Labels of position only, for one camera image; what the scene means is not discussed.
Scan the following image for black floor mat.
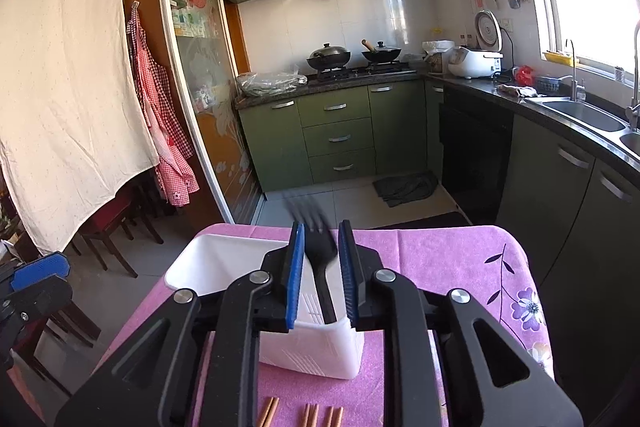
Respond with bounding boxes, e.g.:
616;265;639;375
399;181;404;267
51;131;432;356
372;211;473;230

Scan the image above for black wok with wooden handle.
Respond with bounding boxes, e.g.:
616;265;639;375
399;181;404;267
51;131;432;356
361;39;403;64

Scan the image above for blue basket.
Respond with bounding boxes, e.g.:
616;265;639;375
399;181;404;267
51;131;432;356
536;76;573;94

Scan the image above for green base cabinets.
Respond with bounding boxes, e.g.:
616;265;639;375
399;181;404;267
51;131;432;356
239;79;443;194

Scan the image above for dark red wooden chair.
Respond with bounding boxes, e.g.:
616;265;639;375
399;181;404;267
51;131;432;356
77;187;166;278

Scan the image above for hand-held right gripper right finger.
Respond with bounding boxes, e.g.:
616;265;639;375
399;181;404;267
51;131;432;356
337;220;586;427

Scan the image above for white hanging cloth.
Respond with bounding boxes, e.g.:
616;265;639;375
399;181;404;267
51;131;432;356
0;0;161;258

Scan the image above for clear plastic bag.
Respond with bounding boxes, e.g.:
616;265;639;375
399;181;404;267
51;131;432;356
236;71;308;98

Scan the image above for gas stove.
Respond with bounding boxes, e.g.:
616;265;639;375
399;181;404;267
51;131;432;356
307;62;418;82

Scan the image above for black wok with lid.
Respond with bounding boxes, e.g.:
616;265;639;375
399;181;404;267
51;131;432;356
306;43;352;72

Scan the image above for dark cabinets under sink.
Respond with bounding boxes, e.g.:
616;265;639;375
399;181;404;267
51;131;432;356
497;112;640;358

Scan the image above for red checked apron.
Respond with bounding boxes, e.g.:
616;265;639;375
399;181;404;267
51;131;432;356
125;2;201;208

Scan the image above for white plastic utensil holder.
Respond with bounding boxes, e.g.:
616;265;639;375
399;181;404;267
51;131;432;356
164;234;366;380

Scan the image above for white rice cooker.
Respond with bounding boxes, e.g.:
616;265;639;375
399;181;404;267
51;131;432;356
447;9;505;80

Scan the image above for small steel faucet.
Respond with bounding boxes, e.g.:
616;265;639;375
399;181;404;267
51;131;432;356
565;39;587;102

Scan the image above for dark grey floor cloth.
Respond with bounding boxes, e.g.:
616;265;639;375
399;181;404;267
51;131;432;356
372;171;441;208

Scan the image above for jar with plastic cover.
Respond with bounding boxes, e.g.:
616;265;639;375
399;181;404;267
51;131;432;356
422;39;456;75

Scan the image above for black plastic fork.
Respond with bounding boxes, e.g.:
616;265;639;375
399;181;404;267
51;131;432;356
285;197;341;325

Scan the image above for dark dish rag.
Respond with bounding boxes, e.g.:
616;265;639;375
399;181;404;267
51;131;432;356
495;83;538;100

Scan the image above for tall steel faucet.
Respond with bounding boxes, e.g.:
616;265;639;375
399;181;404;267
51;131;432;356
626;19;640;132

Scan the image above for steel double sink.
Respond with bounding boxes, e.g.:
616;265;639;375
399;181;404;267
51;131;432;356
530;97;640;162

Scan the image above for pink floral tablecloth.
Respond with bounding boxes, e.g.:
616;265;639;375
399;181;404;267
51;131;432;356
15;223;556;427

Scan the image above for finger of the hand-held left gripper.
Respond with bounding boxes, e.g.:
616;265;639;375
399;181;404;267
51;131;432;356
0;252;74;324

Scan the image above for black built-in appliance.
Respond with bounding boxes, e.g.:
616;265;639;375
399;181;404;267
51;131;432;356
439;88;516;225

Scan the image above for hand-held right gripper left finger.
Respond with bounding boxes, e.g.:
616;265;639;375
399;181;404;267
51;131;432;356
54;221;306;427

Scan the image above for sliding glass door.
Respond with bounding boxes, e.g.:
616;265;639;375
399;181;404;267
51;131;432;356
155;0;266;228

